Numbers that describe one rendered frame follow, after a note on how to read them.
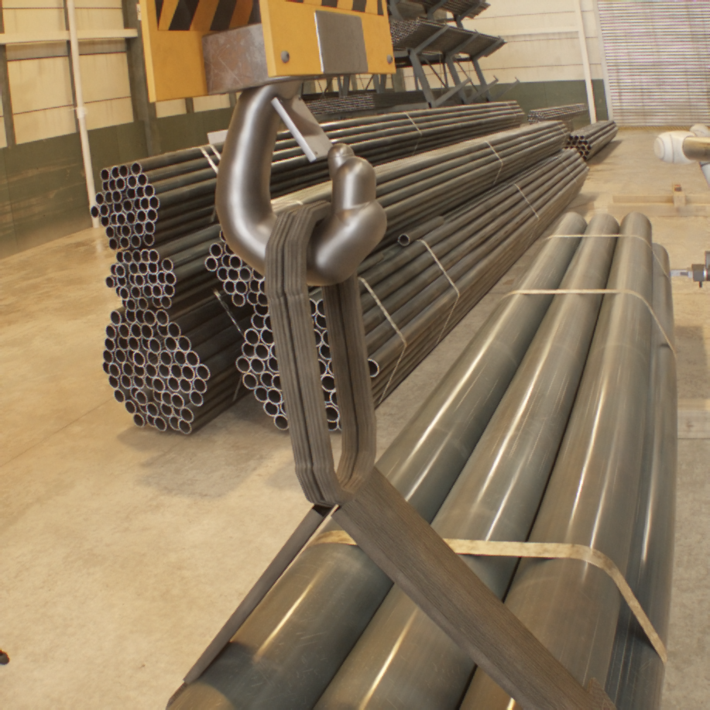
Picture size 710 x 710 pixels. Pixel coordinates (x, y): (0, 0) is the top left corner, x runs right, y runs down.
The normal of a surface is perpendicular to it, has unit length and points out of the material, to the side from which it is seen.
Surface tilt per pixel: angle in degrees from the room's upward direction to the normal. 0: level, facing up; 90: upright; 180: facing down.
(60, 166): 90
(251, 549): 0
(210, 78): 90
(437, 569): 52
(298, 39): 90
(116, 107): 90
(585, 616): 34
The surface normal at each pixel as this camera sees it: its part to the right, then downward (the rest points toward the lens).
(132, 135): 0.91, 0.00
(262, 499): -0.12, -0.95
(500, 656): 0.65, -0.58
